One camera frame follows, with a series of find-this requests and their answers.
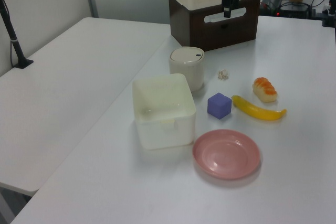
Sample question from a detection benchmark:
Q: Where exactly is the black device with red light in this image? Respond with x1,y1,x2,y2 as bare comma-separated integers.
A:
277,3,316,19

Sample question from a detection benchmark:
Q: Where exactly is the black desk clamp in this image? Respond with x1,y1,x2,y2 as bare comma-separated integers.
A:
320,0,336,27

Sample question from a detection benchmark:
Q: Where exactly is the yellow banana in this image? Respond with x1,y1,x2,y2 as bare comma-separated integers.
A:
231,94,288,122

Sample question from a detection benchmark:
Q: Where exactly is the small beige lidded bin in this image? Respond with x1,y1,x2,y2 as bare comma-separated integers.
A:
168,47,206,92

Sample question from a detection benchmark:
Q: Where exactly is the purple cube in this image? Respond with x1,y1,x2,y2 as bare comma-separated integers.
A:
207,92,233,121

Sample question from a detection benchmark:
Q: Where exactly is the orange glazed bread loaf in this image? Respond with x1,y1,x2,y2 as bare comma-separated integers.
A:
252,77,278,103

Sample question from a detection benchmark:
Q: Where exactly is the black camera stand pole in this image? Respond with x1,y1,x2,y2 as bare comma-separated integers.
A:
0,0,35,70

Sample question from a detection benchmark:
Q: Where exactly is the small white crumpled ball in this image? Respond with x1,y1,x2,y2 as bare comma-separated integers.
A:
217,69,230,81

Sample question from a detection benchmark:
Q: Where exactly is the dark brown storage box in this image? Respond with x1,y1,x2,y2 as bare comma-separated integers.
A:
168,0,261,52

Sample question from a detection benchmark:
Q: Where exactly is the pink plate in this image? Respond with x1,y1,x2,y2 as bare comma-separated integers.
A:
192,129,263,181

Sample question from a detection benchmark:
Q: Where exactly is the white square plastic container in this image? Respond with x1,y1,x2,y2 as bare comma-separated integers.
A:
131,73,197,151

